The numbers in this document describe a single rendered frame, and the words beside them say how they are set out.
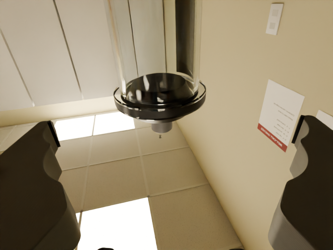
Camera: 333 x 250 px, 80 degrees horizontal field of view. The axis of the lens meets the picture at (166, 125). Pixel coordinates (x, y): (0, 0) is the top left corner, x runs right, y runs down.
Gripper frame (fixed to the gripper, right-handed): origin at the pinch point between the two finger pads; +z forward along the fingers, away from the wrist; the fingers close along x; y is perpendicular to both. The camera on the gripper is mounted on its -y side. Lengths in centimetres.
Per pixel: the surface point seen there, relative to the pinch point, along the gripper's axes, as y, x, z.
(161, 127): 8.1, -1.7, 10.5
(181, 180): 153, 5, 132
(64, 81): 79, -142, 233
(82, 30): 22, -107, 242
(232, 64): 30, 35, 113
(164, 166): 153, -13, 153
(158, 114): 4.0, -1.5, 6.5
